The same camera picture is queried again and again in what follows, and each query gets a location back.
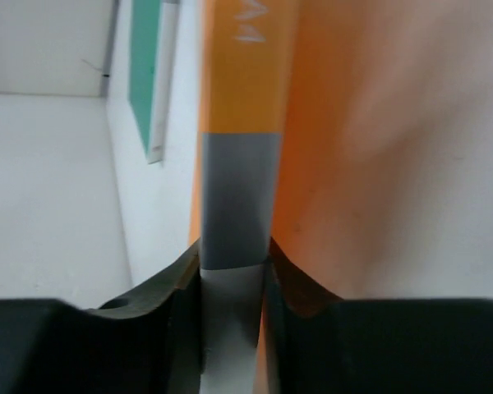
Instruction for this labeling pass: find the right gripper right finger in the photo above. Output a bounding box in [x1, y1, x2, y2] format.
[263, 243, 493, 393]

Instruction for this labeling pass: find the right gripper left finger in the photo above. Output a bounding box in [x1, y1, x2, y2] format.
[0, 245, 201, 393]

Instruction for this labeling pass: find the orange notebook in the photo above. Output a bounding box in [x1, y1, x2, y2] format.
[187, 0, 493, 394]

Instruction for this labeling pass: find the green notebook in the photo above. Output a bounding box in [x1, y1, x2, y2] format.
[128, 0, 180, 163]

